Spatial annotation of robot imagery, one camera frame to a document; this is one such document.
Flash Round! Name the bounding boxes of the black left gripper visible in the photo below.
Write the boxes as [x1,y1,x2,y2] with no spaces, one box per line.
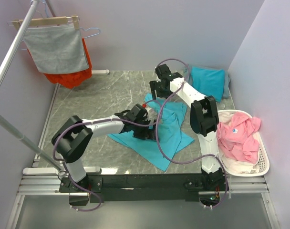
[133,118,159,142]

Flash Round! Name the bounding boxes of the turquoise t shirt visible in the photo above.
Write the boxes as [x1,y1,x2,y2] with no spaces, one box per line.
[108,102,194,171]
[190,66,226,102]

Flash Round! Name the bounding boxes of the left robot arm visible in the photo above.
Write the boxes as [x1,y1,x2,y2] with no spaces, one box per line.
[52,104,157,192]

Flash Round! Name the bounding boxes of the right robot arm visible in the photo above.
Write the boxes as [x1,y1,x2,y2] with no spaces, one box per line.
[150,64,227,190]

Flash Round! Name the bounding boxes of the white rack foot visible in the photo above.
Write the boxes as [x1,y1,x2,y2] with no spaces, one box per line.
[91,70,110,75]

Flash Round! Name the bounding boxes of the folded turquoise t shirt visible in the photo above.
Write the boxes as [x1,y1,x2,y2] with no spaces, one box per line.
[190,66,226,102]

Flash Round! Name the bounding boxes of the orange hanging garment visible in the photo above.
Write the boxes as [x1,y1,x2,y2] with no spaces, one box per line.
[24,36,92,89]

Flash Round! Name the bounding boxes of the black base beam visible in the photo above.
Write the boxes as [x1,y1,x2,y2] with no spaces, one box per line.
[59,173,222,206]

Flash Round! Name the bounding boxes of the pink t shirt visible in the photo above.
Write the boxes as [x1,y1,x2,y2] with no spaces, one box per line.
[217,112,261,164]

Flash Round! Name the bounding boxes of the grey hanging cloth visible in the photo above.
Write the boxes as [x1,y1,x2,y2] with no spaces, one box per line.
[23,24,89,74]

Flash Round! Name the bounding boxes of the white laundry basket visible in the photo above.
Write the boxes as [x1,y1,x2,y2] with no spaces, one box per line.
[216,109,271,177]

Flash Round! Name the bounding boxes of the metal clothes rack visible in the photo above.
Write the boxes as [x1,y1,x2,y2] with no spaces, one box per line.
[0,0,62,171]

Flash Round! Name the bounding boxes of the wooden clip hanger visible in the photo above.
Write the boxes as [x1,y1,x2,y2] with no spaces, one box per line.
[7,15,81,31]

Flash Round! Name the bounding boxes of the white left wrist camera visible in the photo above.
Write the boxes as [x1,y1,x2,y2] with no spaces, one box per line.
[142,104,157,116]

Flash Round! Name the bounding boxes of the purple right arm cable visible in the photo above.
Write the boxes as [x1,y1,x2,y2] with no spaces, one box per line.
[155,58,229,208]

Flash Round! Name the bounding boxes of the aluminium rail frame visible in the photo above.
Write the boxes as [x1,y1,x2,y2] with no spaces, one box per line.
[17,176,269,196]

